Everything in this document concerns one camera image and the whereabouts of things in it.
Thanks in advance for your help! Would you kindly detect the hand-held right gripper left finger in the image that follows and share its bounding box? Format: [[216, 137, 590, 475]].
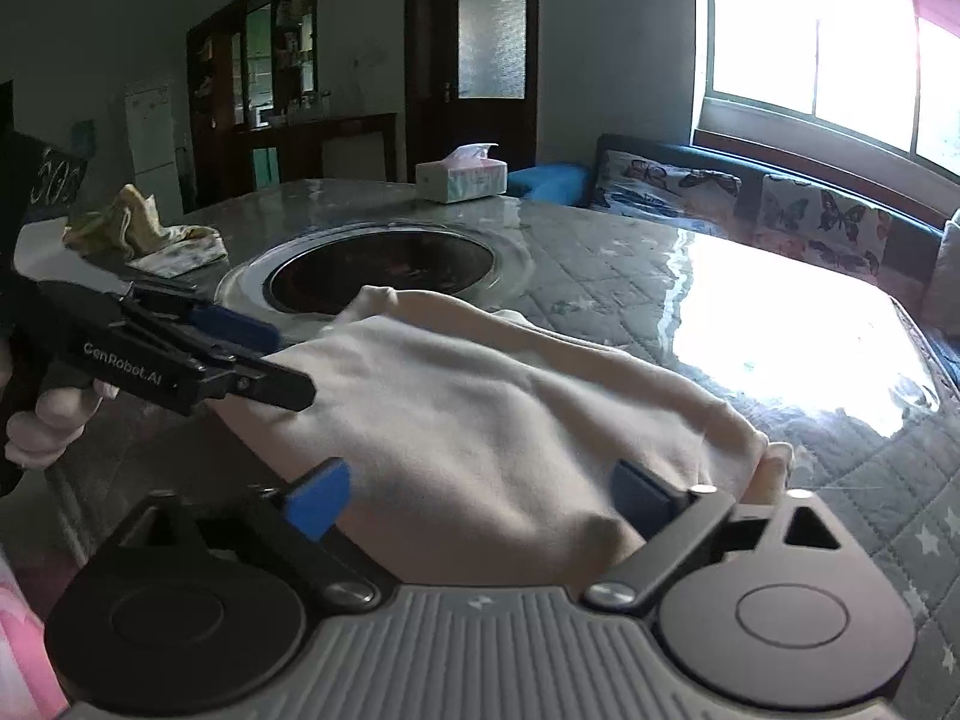
[[146, 459, 383, 608]]

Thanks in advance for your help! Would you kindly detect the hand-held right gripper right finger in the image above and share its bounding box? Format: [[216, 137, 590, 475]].
[[583, 459, 863, 610]]

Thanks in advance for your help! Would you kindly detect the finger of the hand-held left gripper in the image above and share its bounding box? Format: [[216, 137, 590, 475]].
[[196, 349, 316, 413], [131, 283, 282, 352]]

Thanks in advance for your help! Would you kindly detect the cream garment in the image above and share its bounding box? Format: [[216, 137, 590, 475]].
[[206, 285, 794, 586]]

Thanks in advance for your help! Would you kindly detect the person's left hand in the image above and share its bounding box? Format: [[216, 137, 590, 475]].
[[6, 381, 121, 470]]

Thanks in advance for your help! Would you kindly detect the white patterned cloth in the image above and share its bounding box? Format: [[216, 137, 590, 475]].
[[127, 225, 227, 276]]

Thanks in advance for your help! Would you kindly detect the yellow cloth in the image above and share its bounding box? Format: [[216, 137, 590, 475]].
[[62, 184, 181, 260]]

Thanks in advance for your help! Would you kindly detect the round glass table inset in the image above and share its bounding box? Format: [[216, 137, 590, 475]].
[[217, 221, 533, 338]]

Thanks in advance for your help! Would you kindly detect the dark wooden cabinet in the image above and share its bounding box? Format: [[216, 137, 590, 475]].
[[186, 0, 398, 203]]

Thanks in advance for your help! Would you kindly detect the white refrigerator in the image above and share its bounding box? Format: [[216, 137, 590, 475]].
[[124, 79, 185, 215]]

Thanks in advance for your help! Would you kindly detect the grey quilted star table cover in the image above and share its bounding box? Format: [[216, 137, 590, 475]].
[[45, 180, 960, 691]]

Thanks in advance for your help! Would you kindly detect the tissue box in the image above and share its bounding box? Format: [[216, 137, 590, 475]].
[[415, 142, 509, 205]]

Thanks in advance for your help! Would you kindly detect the person's pink clothing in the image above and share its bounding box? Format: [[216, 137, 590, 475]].
[[0, 540, 70, 707]]

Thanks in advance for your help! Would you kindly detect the butterfly print pillow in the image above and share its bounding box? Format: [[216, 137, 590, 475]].
[[754, 174, 893, 286], [589, 150, 743, 220]]

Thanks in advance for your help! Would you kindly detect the dark wooden door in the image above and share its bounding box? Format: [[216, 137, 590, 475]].
[[405, 0, 539, 185]]

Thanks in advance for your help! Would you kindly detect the blue sofa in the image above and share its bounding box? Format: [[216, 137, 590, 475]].
[[508, 133, 960, 391]]

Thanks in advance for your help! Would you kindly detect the window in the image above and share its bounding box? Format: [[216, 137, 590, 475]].
[[694, 0, 960, 181]]

